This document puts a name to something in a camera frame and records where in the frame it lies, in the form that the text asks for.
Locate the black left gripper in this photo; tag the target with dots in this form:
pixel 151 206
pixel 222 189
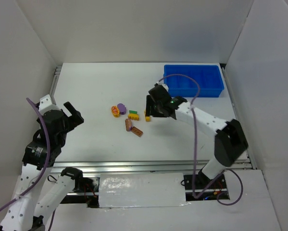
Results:
pixel 74 117

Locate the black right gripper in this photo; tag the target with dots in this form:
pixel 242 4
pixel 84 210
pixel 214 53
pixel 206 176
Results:
pixel 152 109

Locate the purple rounded lego brick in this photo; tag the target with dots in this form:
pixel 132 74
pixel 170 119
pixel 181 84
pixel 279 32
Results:
pixel 122 108

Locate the brown purple butterfly lego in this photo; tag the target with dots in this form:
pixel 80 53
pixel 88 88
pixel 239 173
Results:
pixel 128 124

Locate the yellow butterfly lego brick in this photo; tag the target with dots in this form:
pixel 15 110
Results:
pixel 115 111

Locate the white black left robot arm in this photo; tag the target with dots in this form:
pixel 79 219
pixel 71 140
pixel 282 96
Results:
pixel 27 211

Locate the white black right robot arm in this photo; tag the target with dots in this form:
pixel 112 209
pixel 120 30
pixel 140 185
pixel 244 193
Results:
pixel 229 139

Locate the yellow long lego brick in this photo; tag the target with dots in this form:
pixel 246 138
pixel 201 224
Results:
pixel 133 116

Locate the brown flat lego plate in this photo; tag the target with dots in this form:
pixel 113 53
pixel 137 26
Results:
pixel 136 131

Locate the blue plastic sorting bin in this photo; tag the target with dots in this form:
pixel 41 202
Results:
pixel 185 80

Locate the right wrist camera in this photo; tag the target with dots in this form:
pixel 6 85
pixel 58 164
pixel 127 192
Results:
pixel 161 84

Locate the aluminium table edge rail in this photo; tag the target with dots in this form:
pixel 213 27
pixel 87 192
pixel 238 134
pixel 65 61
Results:
pixel 126 167

